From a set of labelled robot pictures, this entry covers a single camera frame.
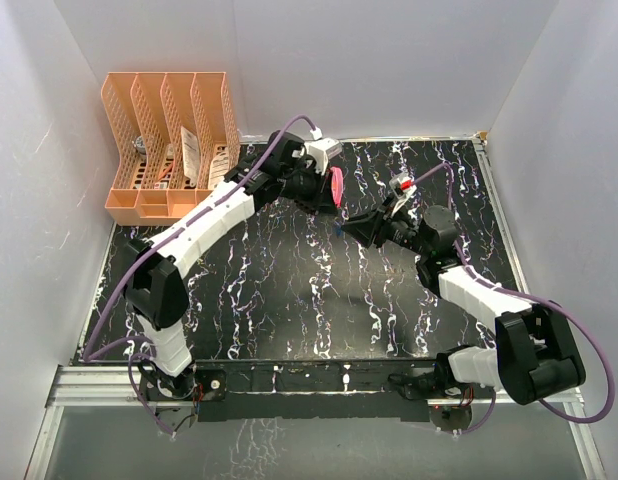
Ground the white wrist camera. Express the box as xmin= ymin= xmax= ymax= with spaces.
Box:
xmin=304 ymin=138 xmax=342 ymax=176
xmin=389 ymin=172 xmax=416 ymax=213

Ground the orange plastic file organizer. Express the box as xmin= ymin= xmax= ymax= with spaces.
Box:
xmin=101 ymin=72 xmax=240 ymax=226

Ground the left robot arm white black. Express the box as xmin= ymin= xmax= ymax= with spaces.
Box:
xmin=123 ymin=131 xmax=343 ymax=399

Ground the white labelled packet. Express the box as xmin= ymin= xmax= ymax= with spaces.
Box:
xmin=207 ymin=151 xmax=230 ymax=190

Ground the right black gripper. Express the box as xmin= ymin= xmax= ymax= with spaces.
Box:
xmin=342 ymin=194 xmax=431 ymax=258

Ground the red strap keychain with ring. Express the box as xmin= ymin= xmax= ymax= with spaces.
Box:
xmin=330 ymin=167 xmax=344 ymax=208

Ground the white paper packet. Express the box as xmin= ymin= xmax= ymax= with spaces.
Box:
xmin=180 ymin=126 xmax=201 ymax=188

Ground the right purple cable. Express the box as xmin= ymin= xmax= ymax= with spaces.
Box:
xmin=411 ymin=162 xmax=616 ymax=425

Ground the round metal object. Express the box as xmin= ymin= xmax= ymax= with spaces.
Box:
xmin=133 ymin=136 xmax=146 ymax=154

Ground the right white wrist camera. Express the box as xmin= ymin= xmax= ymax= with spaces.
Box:
xmin=389 ymin=172 xmax=416 ymax=213

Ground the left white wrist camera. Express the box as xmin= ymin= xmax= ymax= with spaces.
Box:
xmin=304 ymin=138 xmax=342 ymax=176

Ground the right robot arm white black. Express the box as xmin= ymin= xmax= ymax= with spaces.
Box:
xmin=342 ymin=196 xmax=586 ymax=405

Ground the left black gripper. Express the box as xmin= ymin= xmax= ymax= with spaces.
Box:
xmin=279 ymin=163 xmax=338 ymax=217

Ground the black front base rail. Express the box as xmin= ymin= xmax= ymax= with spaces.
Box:
xmin=192 ymin=358 xmax=434 ymax=422

